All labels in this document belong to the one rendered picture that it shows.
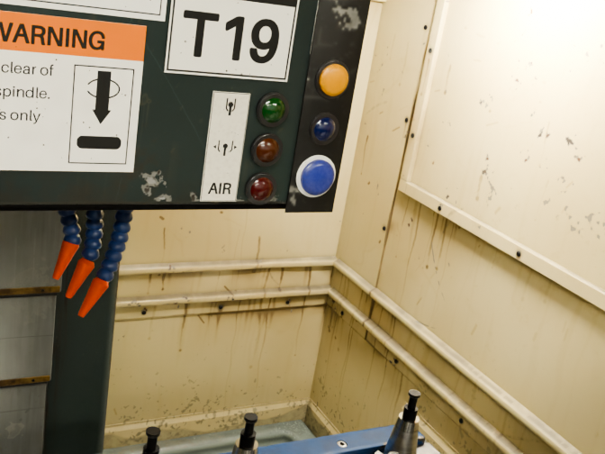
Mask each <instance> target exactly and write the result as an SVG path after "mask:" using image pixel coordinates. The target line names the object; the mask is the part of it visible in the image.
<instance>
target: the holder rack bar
mask: <svg viewBox="0 0 605 454"><path fill-rule="evenodd" d="M393 427H394V425H388V426H383V427H377V428H372V429H366V430H361V431H351V432H345V433H340V434H334V435H329V436H323V437H318V438H312V439H306V440H296V441H290V442H285V443H279V444H274V445H268V446H263V447H258V454H375V453H376V452H377V451H378V450H379V451H380V452H381V453H382V454H383V452H384V448H385V446H386V444H387V441H388V440H389V437H390V435H391V433H392V430H393ZM424 442H425V437H424V436H423V435H422V434H421V433H420V432H419V433H418V445H423V444H424Z"/></svg>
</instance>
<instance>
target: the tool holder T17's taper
mask: <svg viewBox="0 0 605 454"><path fill-rule="evenodd" d="M402 413H403V412H401V413H399V416H398V418H397V420H396V423H395V425H394V427H393V430H392V433H391V435H390V437H389V440H388V441H387V444H386V446H385V448H384V452H383V454H388V453H389V452H391V451H394V452H397V453H399V454H417V446H418V433H419V420H420V419H419V417H418V416H416V420H415V421H412V422H411V421H407V420H405V419H404V418H403V417H402Z"/></svg>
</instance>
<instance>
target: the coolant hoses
mask: <svg viewBox="0 0 605 454"><path fill-rule="evenodd" d="M133 211H134V210H118V211H117V212H116V214H115V219H116V220H117V221H116V222H115V223H114V224H113V229H114V231H113V232H112V234H111V240H110V242H109V243H108V248H109V249H108V250H107V251H106V252H105V254H104V256H105V259H104V260H103V261H102V262H101V268H99V269H98V270H97V272H96V275H97V277H95V278H93V281H92V283H91V286H90V287H89V289H88V291H87V294H86V297H85V300H84V302H83V303H82V305H81V308H80V310H79V312H78V315H79V316H81V317H83V318H84V317H85V316H86V314H87V313H88V312H89V311H90V309H91V308H92V307H93V306H94V304H95V303H96V302H97V300H98V299H99V298H100V297H101V295H102V294H103V293H104V291H105V290H106V289H107V288H108V287H109V286H108V282H110V281H112V280H113V276H114V274H113V272H115V271H117V269H118V266H119V265H118V262H120V261H121V260H122V252H124V251H125V249H126V245H125V242H127V241H128V239H129V236H128V233H127V232H129V231H130V230H131V225H130V222H131V221H132V219H133V217H132V213H131V212H133ZM75 212H76V211H58V214H59V215H60V216H61V218H60V222H61V224H62V225H64V227H63V233H64V234H65V237H64V239H63V241H62V244H61V248H60V252H59V256H58V260H57V263H56V267H55V269H54V273H53V276H52V277H53V278H55V279H57V280H59V279H60V277H61V276H62V274H63V272H64V271H65V269H66V267H67V266H68V264H69V262H70V260H71V259H72V258H73V257H74V255H75V253H76V252H77V250H78V248H79V244H81V241H82V240H81V237H80V235H79V233H80V232H81V228H80V226H79V224H78V223H77V222H78V217H77V215H76V214H75ZM103 217H104V211H103V210H99V211H86V218H88V219H87V220H86V228H87V229H86V232H85V235H86V239H85V241H84V246H85V248H84V249H83V250H82V253H81V255H82V256H83V258H81V259H79V260H78V262H77V266H76V269H75V271H74V274H73V277H72V278H71V281H70V283H69V286H68V290H67V292H66V295H65V297H67V298H70V299H71V298H72V297H73V295H74V294H75V293H76V291H77V290H78V288H79V287H81V285H82V284H83V282H84V281H85V280H86V278H87V277H88V275H89V274H90V273H91V271H92V270H93V269H94V268H95V263H94V262H93V261H94V260H96V259H98V258H99V249H101V247H102V242H101V240H100V239H101V238H103V235H104V234H103V230H102V228H103V227H104V222H103V220H102V218H103Z"/></svg>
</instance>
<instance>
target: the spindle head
mask: <svg viewBox="0 0 605 454"><path fill-rule="evenodd" d="M318 1H319V0H300V2H299V7H298V14H297V19H296V25H295V31H294V37H293V48H292V55H291V60H290V67H289V72H288V78H287V82H280V81H269V80H257V79H245V78H235V77H212V76H201V75H189V74H178V73H167V72H164V65H165V56H166V46H167V29H168V21H169V12H170V3H171V0H167V9H166V19H165V21H164V22H162V21H154V20H146V19H138V18H130V17H121V16H113V15H105V14H90V13H81V12H73V11H65V10H57V9H49V8H40V7H32V6H24V5H9V4H0V11H9V12H17V13H26V14H42V15H50V16H59V17H67V18H76V19H85V20H93V21H101V22H110V23H126V24H135V25H143V26H147V30H146V40H145V50H144V60H143V70H142V80H141V90H140V109H139V119H138V128H137V138H136V148H135V158H134V168H133V172H92V171H35V170H0V211H99V210H221V209H285V205H286V199H287V194H288V188H289V182H290V176H291V171H292V165H293V155H294V149H295V143H296V138H297V132H298V126H299V121H300V115H301V110H302V103H303V93H304V88H305V81H306V76H307V70H308V65H309V59H310V51H311V45H312V35H313V29H314V24H315V18H316V13H317V6H318ZM213 91H221V92H233V93H247V94H250V100H249V107H248V119H247V126H246V132H245V139H244V146H243V152H242V159H241V165H240V173H239V184H238V191H237V197H236V202H200V195H201V188H202V180H203V166H204V159H205V152H206V144H207V136H208V129H209V121H210V114H211V107H212V93H213ZM271 92H276V93H279V94H281V95H283V96H284V97H285V98H286V100H287V102H288V104H289V112H288V115H287V117H286V119H285V120H284V121H283V122H282V123H281V124H280V125H278V126H276V127H267V126H265V125H264V124H262V123H261V122H260V121H259V120H258V118H257V112H256V110H257V103H258V101H259V100H260V99H261V97H262V96H264V95H266V94H268V93H271ZM266 132H270V133H273V134H275V135H276V136H277V137H279V139H280V140H281V142H282V143H283V152H282V155H281V157H280V159H279V160H278V161H277V162H276V163H275V164H273V165H271V166H268V167H262V166H259V165H258V164H257V163H255V162H254V160H253V159H252V158H251V155H250V148H251V145H252V143H253V141H254V139H255V138H256V137H257V136H259V135H260V134H263V133H266ZM258 172H266V173H268V174H270V175H271V176H273V177H274V178H275V181H276V192H275V195H274V197H273V198H272V199H271V200H270V201H269V202H267V203H266V204H252V203H251V202H250V201H249V200H248V199H247V197H246V194H245V186H246V184H247V182H248V180H249V179H250V178H251V177H252V176H253V175H255V174H256V173H258Z"/></svg>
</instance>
